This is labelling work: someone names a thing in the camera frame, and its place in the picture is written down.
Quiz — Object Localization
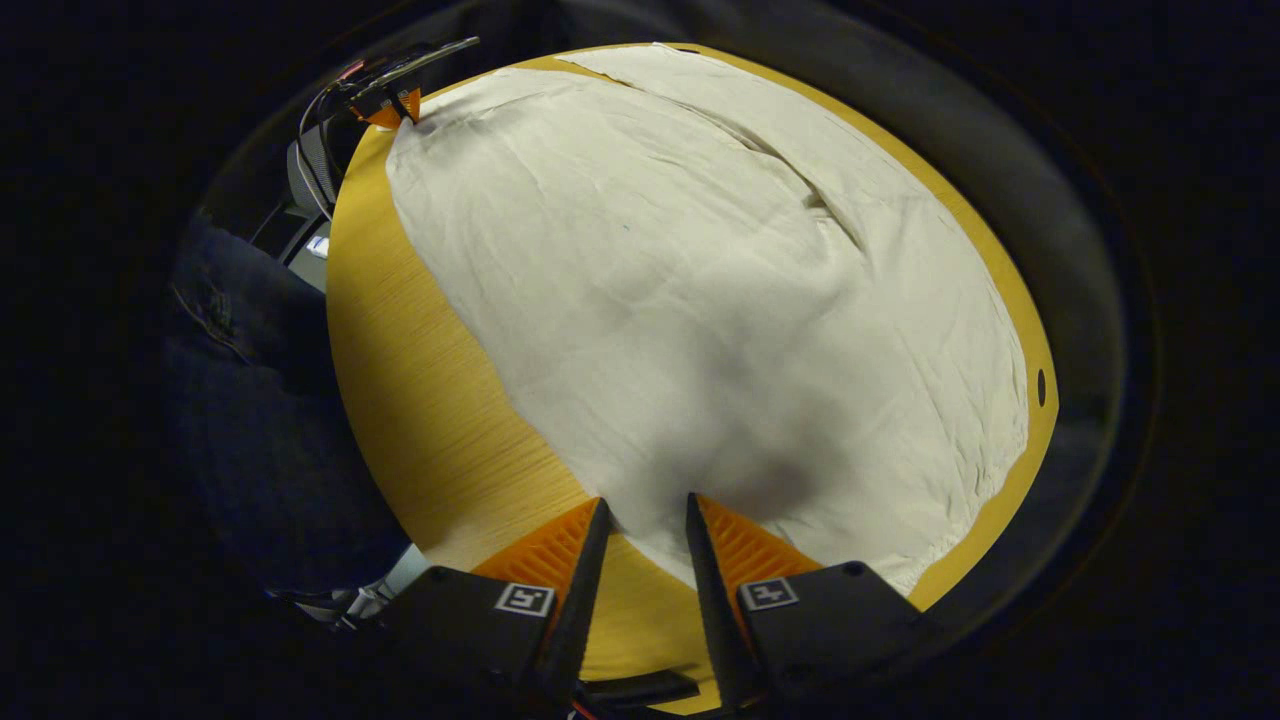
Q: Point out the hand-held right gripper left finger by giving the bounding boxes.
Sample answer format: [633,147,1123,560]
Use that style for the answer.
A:
[385,496,614,713]

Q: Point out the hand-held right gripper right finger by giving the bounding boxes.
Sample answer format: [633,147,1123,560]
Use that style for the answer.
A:
[684,491,941,713]

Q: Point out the cream white jeans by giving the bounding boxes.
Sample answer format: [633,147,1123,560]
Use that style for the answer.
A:
[385,42,1031,598]

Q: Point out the person's dark blue trousers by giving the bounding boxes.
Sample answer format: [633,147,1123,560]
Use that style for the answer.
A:
[165,215,411,601]

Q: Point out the thin gripper cable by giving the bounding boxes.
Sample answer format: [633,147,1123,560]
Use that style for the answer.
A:
[296,75,349,221]

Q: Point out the white frame piece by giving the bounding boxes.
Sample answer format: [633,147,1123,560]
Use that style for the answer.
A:
[340,545,433,626]

